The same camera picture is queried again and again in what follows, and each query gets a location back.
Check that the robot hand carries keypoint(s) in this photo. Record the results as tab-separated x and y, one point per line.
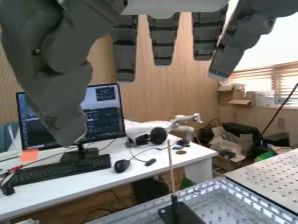
53	66

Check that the computer monitor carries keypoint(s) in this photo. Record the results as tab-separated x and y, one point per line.
104	113

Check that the orange sticky note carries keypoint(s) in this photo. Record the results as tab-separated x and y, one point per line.
30	155

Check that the black keyboard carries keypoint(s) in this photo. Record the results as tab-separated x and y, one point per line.
57	169

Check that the black headphones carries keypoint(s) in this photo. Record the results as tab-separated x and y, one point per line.
157	135

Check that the small white jointed device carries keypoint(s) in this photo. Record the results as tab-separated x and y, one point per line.
181	121

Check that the black mouse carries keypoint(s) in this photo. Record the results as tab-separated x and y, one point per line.
121	166

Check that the white desk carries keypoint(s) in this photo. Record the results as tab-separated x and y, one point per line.
88	186

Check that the thin stick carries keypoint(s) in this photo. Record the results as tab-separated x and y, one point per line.
171	166

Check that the cardboard box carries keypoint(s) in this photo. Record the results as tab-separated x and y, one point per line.
237	96

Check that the black plate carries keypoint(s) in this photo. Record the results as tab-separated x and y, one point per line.
181	213

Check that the clear box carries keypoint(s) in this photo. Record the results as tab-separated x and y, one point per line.
230	203

